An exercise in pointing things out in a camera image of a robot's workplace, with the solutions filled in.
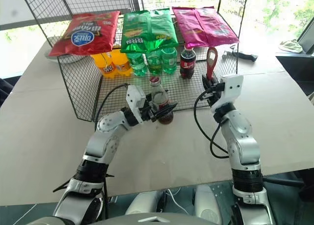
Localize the red chips bag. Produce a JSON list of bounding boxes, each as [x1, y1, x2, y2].
[[48, 10, 121, 57]]

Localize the orange soda plastic bottle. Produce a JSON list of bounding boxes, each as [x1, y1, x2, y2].
[[111, 50, 132, 78], [91, 52, 116, 79]]

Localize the green white helmet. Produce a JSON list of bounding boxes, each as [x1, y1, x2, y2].
[[278, 39, 303, 54]]

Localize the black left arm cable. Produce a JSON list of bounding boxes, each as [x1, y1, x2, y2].
[[94, 83, 129, 132]]

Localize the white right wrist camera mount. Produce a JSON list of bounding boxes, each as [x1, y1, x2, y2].
[[210, 75, 244, 113]]

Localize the green soda plastic bottle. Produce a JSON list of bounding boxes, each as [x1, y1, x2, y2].
[[146, 49, 164, 76], [127, 53, 148, 77], [160, 47, 178, 75]]

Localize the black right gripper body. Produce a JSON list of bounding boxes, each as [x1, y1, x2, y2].
[[204, 82, 225, 106]]

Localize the black chair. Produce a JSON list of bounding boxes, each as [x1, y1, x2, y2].
[[0, 78, 14, 108]]

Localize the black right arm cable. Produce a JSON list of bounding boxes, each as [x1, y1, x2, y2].
[[193, 86, 231, 160]]

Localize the glass cola bottle red cap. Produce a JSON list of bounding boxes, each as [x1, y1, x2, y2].
[[149, 75, 175, 125]]

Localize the green chips bag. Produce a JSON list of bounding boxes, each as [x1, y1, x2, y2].
[[120, 8, 179, 55]]

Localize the black rod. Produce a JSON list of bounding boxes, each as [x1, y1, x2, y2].
[[262, 175, 305, 189]]

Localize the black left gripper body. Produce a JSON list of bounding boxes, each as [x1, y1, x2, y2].
[[138, 104, 160, 123]]

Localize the red bottle opener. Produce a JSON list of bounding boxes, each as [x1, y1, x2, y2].
[[206, 47, 219, 80]]

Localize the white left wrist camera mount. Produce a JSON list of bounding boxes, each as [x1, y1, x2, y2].
[[126, 85, 148, 124]]

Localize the silver robot torso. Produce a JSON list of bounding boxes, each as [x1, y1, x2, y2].
[[80, 213, 223, 225]]

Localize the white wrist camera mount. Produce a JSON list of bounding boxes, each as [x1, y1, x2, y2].
[[210, 75, 244, 113], [126, 85, 148, 124]]

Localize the black monitor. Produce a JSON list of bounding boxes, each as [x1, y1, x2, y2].
[[296, 20, 314, 56]]

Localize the silver robot leg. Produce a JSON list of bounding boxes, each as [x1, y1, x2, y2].
[[125, 190, 168, 216], [194, 184, 220, 224]]

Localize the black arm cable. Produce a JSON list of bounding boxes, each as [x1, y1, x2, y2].
[[193, 86, 231, 160], [94, 83, 129, 132]]

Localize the white cable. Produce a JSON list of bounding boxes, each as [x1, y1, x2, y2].
[[166, 186, 190, 215]]

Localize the black handled tool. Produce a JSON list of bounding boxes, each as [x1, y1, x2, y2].
[[222, 50, 259, 62]]

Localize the magenta chips bag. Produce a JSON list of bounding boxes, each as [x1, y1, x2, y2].
[[171, 6, 240, 50]]

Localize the plastic cola bottle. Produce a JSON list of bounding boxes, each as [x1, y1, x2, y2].
[[179, 45, 197, 80]]

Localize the black wire rack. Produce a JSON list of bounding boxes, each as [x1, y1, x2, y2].
[[19, 0, 250, 123]]

